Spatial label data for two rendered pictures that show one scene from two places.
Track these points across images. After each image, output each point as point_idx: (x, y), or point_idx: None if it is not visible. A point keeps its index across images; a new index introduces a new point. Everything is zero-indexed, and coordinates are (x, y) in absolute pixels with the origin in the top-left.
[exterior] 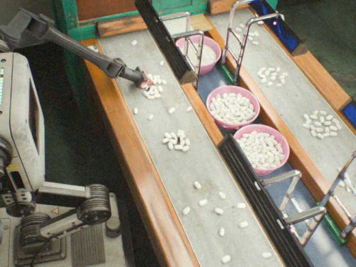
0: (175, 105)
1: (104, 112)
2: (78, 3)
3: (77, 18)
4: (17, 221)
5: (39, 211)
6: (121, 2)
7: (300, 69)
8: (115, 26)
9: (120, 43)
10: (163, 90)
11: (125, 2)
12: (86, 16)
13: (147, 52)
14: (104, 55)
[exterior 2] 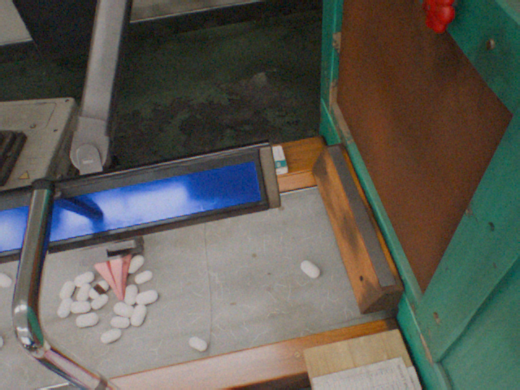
0: (14, 356)
1: None
2: (342, 58)
3: (329, 89)
4: (35, 136)
5: (36, 158)
6: (387, 172)
7: None
8: (333, 194)
9: (318, 235)
10: (84, 331)
11: (393, 189)
12: (344, 107)
13: (264, 305)
14: (102, 118)
